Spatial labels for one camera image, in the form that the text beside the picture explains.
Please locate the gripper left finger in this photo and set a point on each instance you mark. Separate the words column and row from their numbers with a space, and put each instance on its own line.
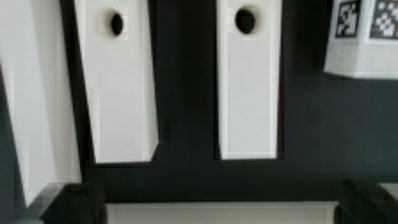
column 69, row 204

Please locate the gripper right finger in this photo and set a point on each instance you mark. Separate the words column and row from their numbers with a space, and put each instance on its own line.
column 368, row 205

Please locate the white chair seat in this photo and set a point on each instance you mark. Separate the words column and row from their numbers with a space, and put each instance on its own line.
column 300, row 212

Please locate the white U-shaped fence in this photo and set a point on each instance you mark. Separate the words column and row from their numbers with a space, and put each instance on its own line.
column 35, row 79

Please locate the white tagged cube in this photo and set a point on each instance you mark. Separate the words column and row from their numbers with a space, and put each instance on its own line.
column 362, row 39

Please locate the white chair back frame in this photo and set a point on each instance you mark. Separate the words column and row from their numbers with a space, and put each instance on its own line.
column 179, row 63

